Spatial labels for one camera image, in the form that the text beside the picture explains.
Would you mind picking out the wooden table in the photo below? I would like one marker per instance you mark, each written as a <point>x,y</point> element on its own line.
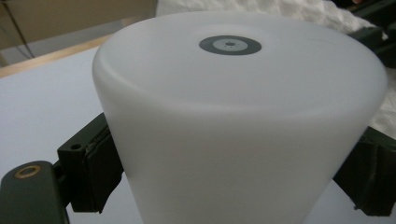
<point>49,57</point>

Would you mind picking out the white waffle cloth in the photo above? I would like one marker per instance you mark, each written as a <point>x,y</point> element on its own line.
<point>280,11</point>

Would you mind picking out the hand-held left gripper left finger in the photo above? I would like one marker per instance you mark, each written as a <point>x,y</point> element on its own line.
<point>93,168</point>

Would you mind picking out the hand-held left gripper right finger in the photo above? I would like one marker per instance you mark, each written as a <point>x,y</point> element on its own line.
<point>370,174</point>

